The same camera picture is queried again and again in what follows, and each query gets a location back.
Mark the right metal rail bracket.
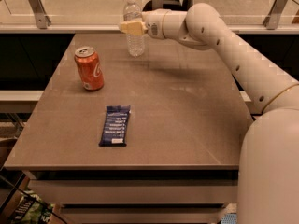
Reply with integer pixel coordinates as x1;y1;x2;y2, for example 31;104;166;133
263;0;288;30

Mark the green snack bag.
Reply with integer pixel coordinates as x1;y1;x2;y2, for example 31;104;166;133
8;190;54;224

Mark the blue snack bar wrapper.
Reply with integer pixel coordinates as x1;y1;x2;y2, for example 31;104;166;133
99;105;131;147

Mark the orange soda can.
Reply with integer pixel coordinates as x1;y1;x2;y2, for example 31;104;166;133
74;46;104;91

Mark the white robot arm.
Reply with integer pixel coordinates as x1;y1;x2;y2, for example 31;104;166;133
120;3;299;224

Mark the blue mesh basket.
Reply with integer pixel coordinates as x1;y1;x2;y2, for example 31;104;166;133
221;213;237;224

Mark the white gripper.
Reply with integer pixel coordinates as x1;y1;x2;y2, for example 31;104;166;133
120;9;169;39

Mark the clear plastic water bottle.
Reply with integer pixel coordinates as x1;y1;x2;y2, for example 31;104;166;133
123;0;145;57

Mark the grey table drawer unit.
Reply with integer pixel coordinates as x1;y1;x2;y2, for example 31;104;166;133
29;179;237;224

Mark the left metal rail bracket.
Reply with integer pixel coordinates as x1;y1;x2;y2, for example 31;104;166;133
28;0;51;29

